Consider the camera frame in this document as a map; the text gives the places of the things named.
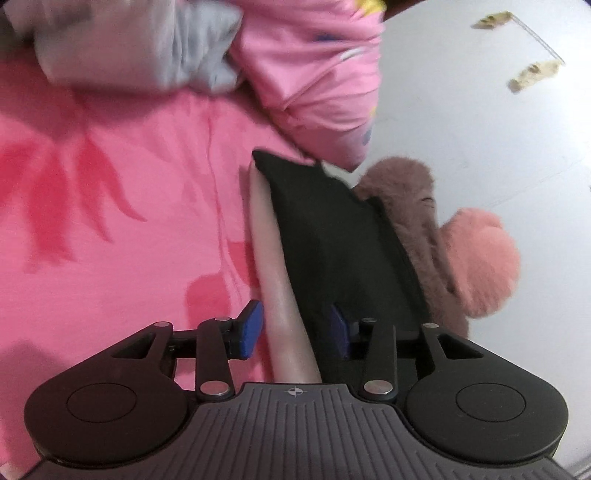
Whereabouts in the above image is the black folded garment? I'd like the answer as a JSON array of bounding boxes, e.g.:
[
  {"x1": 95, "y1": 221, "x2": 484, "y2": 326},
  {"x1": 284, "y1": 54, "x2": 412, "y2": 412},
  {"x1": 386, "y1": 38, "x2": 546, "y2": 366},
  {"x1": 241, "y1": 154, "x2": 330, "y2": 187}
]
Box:
[{"x1": 252, "y1": 149, "x2": 429, "y2": 386}]

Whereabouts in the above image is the pink fluffy pompom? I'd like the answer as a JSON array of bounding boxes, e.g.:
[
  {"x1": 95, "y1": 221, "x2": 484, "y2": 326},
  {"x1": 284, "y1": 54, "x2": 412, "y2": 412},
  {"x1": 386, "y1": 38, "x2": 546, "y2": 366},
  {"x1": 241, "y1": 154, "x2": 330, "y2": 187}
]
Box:
[{"x1": 441, "y1": 208, "x2": 521, "y2": 319}]

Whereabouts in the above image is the brown plush toy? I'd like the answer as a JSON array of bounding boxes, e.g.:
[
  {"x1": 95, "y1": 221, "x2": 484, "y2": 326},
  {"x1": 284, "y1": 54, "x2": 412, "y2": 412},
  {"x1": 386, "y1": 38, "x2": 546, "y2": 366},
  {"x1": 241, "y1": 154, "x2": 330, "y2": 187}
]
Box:
[{"x1": 353, "y1": 157, "x2": 469, "y2": 338}]

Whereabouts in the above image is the pink floral bed sheet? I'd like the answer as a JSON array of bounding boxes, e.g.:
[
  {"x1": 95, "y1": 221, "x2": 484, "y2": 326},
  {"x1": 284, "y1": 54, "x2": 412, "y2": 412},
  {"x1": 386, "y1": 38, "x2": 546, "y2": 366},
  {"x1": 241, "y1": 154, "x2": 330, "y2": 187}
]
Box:
[{"x1": 1, "y1": 51, "x2": 298, "y2": 479}]

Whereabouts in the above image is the pink quilt with grey lining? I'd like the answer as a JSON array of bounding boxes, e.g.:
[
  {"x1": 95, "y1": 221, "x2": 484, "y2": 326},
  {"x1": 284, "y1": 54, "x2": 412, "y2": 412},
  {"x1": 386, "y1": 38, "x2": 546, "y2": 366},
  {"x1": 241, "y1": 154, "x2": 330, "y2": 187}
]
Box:
[{"x1": 1, "y1": 1, "x2": 386, "y2": 171}]

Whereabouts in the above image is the yellowed tape strip lower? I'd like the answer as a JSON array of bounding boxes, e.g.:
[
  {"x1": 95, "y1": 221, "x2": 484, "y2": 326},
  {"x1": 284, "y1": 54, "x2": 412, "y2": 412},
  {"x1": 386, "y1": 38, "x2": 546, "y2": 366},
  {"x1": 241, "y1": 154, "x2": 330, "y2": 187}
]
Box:
[{"x1": 508, "y1": 60, "x2": 563, "y2": 93}]

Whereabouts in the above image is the yellowed tape strip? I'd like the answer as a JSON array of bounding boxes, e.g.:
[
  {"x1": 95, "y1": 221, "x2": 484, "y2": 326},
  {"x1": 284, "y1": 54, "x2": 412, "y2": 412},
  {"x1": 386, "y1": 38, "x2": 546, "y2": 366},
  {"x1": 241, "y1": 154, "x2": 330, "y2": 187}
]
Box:
[
  {"x1": 472, "y1": 11, "x2": 513, "y2": 29},
  {"x1": 508, "y1": 60, "x2": 563, "y2": 93}
]

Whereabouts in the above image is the yellowed tape strip upper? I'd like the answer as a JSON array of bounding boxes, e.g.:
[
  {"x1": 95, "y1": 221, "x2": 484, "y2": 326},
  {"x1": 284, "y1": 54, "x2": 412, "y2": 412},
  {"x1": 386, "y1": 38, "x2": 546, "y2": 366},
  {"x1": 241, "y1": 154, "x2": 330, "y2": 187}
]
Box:
[{"x1": 472, "y1": 11, "x2": 513, "y2": 29}]

